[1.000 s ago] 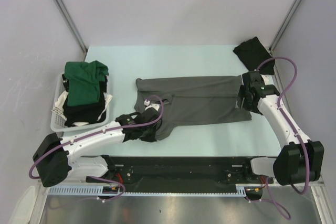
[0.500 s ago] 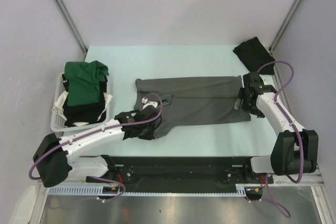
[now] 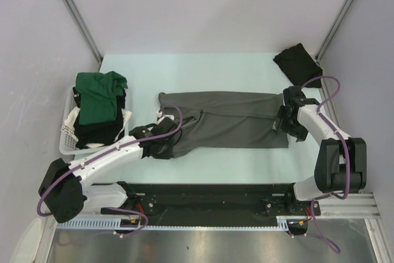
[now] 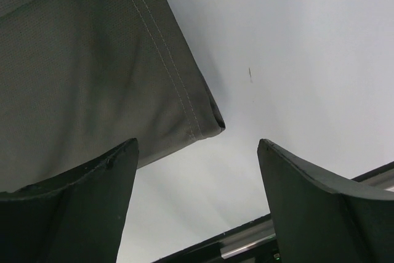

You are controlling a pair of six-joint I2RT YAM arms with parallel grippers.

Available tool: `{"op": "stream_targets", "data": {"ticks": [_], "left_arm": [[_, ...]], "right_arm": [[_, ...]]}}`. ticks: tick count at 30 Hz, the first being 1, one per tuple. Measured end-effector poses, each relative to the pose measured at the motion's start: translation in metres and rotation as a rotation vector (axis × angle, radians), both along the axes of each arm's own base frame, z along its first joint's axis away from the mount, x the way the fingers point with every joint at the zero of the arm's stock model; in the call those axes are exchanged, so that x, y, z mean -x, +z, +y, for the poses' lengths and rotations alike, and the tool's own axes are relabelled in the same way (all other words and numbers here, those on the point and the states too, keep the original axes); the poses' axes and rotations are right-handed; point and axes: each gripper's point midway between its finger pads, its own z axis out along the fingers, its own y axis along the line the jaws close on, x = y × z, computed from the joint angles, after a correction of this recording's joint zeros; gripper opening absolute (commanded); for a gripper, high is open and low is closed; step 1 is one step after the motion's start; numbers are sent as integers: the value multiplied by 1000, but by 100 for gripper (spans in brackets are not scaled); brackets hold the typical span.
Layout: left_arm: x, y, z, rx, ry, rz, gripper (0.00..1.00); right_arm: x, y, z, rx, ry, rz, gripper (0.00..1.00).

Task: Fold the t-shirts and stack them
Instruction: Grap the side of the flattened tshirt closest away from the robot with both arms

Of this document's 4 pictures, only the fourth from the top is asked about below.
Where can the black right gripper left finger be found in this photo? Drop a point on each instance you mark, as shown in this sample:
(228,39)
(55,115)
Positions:
(76,216)

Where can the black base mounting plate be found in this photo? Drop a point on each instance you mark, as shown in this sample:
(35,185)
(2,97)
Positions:
(254,241)

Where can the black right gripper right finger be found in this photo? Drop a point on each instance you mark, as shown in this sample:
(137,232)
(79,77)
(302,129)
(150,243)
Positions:
(319,216)

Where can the grey t-shirt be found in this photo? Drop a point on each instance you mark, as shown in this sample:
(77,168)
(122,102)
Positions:
(79,77)

